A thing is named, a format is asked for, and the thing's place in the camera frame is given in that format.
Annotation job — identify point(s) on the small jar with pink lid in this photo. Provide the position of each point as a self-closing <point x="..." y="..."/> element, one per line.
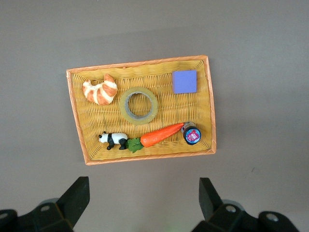
<point x="192" y="136"/>

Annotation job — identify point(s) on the purple foam cube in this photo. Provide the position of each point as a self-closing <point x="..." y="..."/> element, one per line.
<point x="184" y="82"/>

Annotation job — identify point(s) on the toy carrot with green leaves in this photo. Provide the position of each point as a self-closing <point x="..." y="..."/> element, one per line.
<point x="159" y="135"/>

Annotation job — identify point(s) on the yellow wicker basket orange rim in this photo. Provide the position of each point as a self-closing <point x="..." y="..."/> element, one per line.
<point x="169" y="113"/>

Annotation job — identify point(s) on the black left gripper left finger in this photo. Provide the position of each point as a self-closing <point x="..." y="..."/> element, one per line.
<point x="74" y="203"/>

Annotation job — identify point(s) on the toy croissant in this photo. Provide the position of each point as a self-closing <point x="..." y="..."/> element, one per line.
<point x="101" y="93"/>

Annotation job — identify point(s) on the clear packing tape roll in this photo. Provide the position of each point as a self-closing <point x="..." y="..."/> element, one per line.
<point x="124" y="111"/>

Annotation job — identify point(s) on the toy panda figure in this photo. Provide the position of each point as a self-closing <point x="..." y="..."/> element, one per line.
<point x="116" y="138"/>

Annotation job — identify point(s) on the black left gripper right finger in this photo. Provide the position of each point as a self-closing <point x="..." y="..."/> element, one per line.
<point x="212" y="205"/>

